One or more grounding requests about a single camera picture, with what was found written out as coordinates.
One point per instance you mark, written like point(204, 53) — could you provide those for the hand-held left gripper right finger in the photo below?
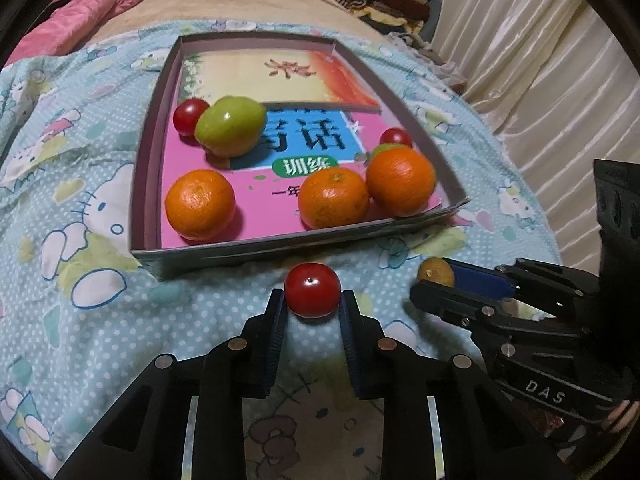
point(352, 350)

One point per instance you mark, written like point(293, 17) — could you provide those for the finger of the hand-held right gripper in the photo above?
point(485, 282)
point(460, 310)

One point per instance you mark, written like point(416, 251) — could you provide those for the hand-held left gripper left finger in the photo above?
point(275, 345)

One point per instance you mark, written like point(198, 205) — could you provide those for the red cherry tomato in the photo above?
point(395, 137)
point(187, 116)
point(312, 290)

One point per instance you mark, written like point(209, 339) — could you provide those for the shallow grey cardboard box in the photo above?
point(225, 260)

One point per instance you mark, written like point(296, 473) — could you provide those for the orange tangerine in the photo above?
point(333, 196)
point(400, 181)
point(200, 204)

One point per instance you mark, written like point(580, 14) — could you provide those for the small green fruit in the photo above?
point(386, 150)

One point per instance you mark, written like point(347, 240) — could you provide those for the large green fruit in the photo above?
point(230, 126)

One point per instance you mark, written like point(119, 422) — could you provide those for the person's right hand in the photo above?
point(622, 417)

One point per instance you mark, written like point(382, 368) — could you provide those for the pink exercise book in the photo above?
point(260, 220)

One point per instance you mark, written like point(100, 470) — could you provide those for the cream satin curtain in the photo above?
point(540, 85)

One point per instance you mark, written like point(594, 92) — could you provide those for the blue cartoon cat blanket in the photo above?
point(75, 260)

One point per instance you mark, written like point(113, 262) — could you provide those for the white crumpled cloth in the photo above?
point(430, 60)

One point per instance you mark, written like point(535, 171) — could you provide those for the cream and orange book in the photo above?
point(235, 72)

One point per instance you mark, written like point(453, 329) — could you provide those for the beige blanket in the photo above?
point(225, 5)

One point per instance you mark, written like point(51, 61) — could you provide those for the pink quilt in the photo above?
point(90, 15)

